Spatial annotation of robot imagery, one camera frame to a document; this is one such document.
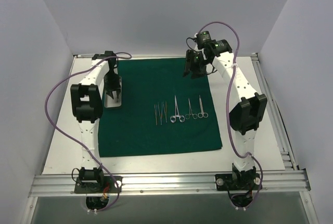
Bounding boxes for right aluminium rail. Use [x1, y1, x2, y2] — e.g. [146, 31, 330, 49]
[251, 53, 299, 170]

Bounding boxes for green surgical cloth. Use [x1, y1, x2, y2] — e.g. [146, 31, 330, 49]
[98, 58, 222, 157]

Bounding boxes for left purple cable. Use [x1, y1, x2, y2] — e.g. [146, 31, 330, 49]
[44, 51, 132, 213]

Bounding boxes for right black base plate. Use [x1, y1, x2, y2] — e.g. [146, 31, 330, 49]
[214, 172, 262, 191]

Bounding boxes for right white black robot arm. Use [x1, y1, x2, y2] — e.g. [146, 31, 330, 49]
[183, 31, 267, 189]

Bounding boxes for front aluminium rail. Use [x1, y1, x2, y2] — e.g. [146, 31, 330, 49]
[29, 170, 311, 197]

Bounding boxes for back aluminium rail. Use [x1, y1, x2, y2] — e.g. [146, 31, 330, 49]
[73, 53, 259, 58]

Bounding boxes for silver curved hemostat forceps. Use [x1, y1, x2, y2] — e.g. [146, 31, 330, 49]
[174, 95, 181, 115]

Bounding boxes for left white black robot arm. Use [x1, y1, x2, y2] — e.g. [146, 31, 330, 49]
[70, 51, 122, 192]

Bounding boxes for silver tweezers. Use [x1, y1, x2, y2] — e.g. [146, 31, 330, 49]
[162, 102, 168, 123]
[158, 103, 163, 125]
[154, 104, 158, 125]

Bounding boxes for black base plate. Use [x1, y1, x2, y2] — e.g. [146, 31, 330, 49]
[74, 176, 123, 194]
[214, 172, 262, 191]

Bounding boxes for silver surgical scissors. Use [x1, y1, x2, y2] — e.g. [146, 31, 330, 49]
[197, 95, 209, 118]

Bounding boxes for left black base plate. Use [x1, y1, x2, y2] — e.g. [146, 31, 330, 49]
[74, 176, 123, 194]

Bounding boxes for silver metal instrument tray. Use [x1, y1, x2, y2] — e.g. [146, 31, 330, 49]
[104, 76, 122, 108]

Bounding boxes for silver straight hemostat forceps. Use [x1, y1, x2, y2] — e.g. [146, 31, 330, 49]
[185, 98, 198, 120]

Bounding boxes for aluminium rail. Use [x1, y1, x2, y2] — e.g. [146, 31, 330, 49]
[73, 53, 259, 58]
[251, 53, 299, 170]
[29, 170, 311, 197]

